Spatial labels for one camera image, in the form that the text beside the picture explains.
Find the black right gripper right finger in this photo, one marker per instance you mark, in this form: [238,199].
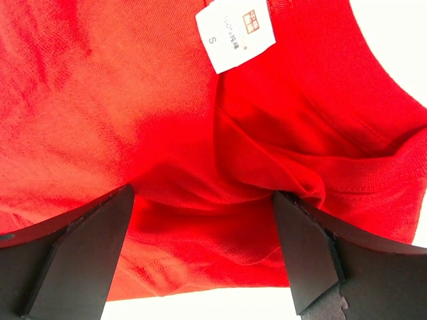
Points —
[339,271]

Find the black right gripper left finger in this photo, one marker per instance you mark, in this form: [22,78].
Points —
[63,267]

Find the red t-shirt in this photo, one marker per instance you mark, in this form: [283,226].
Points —
[97,94]

